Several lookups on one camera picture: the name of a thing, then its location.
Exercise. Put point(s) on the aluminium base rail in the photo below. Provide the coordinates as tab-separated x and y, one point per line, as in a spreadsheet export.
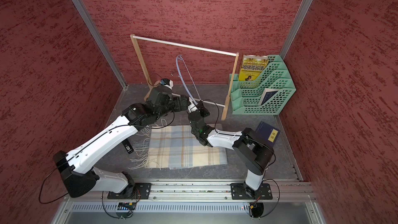
219	190

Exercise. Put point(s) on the dark book in organizer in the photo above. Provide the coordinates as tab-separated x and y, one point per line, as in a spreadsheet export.
266	95

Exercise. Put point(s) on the blue beige plaid scarf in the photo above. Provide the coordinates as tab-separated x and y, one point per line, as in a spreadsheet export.
174	147

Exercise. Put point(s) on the small black cylinder object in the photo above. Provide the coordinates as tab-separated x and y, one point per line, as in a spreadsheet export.
128	147

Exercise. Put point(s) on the aluminium corner profile left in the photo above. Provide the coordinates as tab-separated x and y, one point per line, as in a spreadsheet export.
82	10

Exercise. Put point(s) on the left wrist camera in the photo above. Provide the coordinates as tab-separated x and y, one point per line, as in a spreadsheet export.
167	83

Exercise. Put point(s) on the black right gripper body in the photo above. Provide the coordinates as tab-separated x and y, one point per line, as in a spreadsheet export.
204	112

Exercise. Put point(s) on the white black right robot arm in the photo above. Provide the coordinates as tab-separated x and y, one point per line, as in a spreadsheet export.
247	144

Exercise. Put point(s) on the green plastic file organizer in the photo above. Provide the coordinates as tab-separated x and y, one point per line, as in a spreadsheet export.
246	95

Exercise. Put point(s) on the aluminium corner profile right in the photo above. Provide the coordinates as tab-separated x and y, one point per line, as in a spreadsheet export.
298	20

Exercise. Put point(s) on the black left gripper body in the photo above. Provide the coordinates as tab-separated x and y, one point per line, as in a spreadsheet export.
173	104

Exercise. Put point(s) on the aluminium corner profile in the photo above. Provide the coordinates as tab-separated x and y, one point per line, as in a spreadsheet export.
82	10
298	20

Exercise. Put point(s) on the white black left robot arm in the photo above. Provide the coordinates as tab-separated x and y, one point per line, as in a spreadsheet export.
77	167

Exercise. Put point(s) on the dark blue book yellow label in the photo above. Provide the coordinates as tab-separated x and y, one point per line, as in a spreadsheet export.
268	133

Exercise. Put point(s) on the wooden rack with white rods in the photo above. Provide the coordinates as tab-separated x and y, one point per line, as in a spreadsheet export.
135	38

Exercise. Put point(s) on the yellow book in organizer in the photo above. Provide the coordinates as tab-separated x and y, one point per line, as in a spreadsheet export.
251	67

